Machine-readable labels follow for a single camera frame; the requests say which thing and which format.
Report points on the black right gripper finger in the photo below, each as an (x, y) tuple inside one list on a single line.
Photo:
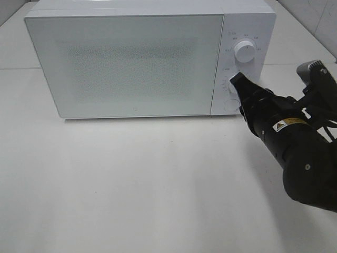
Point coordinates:
[(243, 84)]

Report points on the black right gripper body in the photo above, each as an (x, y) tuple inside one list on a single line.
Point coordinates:
[(274, 118)]

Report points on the round white door button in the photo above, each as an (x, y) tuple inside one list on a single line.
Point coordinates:
[(232, 106)]

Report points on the white microwave door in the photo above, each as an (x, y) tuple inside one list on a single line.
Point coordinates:
[(131, 66)]

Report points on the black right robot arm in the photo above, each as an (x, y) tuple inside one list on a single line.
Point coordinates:
[(308, 160)]

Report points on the lower white timer knob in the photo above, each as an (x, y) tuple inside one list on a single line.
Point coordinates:
[(232, 89)]

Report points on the upper white power knob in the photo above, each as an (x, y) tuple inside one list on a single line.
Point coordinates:
[(244, 51)]

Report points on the white microwave oven body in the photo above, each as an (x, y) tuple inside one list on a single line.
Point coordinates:
[(242, 20)]

